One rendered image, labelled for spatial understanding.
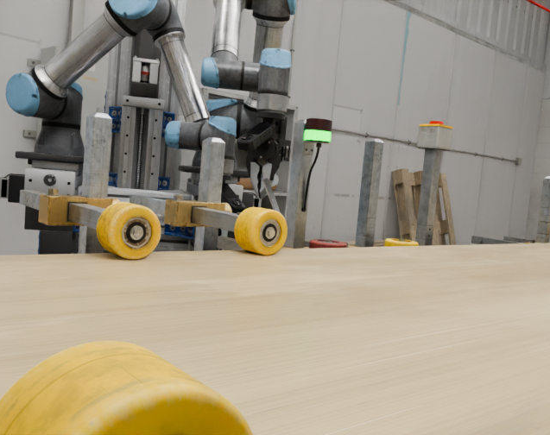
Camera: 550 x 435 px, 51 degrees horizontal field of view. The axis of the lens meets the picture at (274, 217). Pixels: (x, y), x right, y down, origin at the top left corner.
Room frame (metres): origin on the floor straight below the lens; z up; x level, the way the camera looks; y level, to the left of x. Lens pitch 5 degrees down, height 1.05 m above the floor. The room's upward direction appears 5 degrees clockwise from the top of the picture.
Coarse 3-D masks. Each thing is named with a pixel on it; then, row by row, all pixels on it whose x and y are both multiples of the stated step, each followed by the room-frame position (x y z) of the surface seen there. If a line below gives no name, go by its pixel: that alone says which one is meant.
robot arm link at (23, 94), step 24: (120, 0) 1.58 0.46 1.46; (144, 0) 1.57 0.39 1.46; (168, 0) 1.69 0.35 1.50; (96, 24) 1.63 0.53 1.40; (120, 24) 1.60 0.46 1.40; (144, 24) 1.63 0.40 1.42; (72, 48) 1.64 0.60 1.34; (96, 48) 1.64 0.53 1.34; (48, 72) 1.66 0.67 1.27; (72, 72) 1.66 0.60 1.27; (24, 96) 1.65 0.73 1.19; (48, 96) 1.67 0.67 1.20
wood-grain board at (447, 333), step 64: (0, 256) 0.77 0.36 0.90; (64, 256) 0.81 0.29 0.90; (192, 256) 0.91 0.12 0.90; (256, 256) 0.98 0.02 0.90; (320, 256) 1.04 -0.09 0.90; (384, 256) 1.12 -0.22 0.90; (448, 256) 1.21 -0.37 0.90; (512, 256) 1.32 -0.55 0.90; (0, 320) 0.48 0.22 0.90; (64, 320) 0.50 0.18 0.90; (128, 320) 0.52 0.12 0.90; (192, 320) 0.54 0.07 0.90; (256, 320) 0.56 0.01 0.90; (320, 320) 0.58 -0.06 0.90; (384, 320) 0.60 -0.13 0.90; (448, 320) 0.63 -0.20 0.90; (512, 320) 0.66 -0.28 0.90; (0, 384) 0.35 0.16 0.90; (256, 384) 0.39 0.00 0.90; (320, 384) 0.40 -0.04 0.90; (384, 384) 0.41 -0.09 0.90; (448, 384) 0.42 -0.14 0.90; (512, 384) 0.44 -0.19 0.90
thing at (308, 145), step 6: (330, 120) 1.33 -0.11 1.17; (306, 144) 1.36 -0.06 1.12; (312, 144) 1.37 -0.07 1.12; (318, 144) 1.34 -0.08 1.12; (306, 150) 1.36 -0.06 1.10; (312, 150) 1.37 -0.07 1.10; (318, 150) 1.34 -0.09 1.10; (312, 168) 1.36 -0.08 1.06; (306, 192) 1.37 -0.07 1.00; (306, 198) 1.37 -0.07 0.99; (306, 204) 1.37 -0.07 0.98; (306, 210) 1.37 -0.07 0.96
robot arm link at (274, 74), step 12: (276, 48) 1.43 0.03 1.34; (264, 60) 1.43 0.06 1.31; (276, 60) 1.42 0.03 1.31; (288, 60) 1.44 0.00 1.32; (264, 72) 1.43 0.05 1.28; (276, 72) 1.42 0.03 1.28; (288, 72) 1.44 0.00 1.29; (264, 84) 1.43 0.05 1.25; (276, 84) 1.42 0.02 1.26; (288, 84) 1.45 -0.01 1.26
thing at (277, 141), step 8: (256, 112) 1.45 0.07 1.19; (264, 112) 1.43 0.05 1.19; (272, 112) 1.42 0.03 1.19; (264, 120) 1.45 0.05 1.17; (272, 120) 1.44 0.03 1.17; (280, 120) 1.47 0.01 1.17; (280, 128) 1.47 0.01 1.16; (272, 136) 1.44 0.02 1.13; (280, 136) 1.47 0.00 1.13; (264, 144) 1.43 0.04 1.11; (272, 144) 1.42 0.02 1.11; (280, 144) 1.44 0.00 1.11; (288, 144) 1.48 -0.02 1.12; (256, 152) 1.44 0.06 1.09; (264, 152) 1.43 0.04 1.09; (272, 152) 1.42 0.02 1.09; (280, 152) 1.47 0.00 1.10; (288, 152) 1.48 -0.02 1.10; (256, 160) 1.44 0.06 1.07; (264, 160) 1.50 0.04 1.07; (288, 160) 1.48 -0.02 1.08
